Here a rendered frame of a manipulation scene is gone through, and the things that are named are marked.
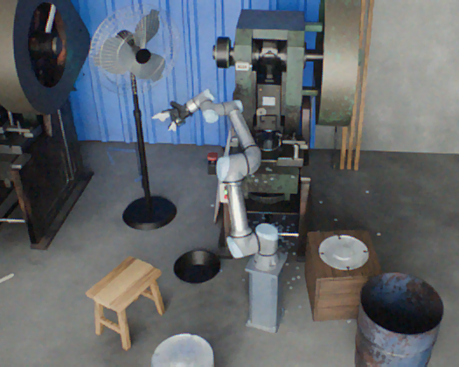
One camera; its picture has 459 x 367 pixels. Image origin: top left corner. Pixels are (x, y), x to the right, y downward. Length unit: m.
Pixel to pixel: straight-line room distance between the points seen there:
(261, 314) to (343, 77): 1.40
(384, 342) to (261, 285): 0.73
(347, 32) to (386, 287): 1.38
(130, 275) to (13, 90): 1.20
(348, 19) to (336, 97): 0.41
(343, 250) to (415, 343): 0.77
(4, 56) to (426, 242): 2.89
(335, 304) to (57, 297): 1.68
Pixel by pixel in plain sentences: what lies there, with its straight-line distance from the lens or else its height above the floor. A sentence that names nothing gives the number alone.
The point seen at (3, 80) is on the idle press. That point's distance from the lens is 3.35.
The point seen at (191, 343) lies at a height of 0.32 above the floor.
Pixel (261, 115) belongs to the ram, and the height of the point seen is 0.98.
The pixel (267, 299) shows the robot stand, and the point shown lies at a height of 0.25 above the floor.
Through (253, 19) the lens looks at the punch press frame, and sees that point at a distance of 3.37.
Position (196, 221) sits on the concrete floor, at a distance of 4.11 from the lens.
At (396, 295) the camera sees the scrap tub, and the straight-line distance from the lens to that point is 3.19.
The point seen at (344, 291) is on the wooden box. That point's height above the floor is 0.24.
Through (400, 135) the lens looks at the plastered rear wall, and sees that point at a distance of 4.97.
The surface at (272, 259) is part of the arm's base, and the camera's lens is 3.02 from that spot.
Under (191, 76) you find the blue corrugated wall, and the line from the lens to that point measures 4.67.
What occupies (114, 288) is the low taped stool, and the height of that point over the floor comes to 0.33.
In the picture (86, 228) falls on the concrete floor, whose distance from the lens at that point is 4.20.
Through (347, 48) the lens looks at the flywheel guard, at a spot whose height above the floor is 1.52.
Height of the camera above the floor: 2.56
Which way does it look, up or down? 32 degrees down
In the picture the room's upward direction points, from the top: 2 degrees clockwise
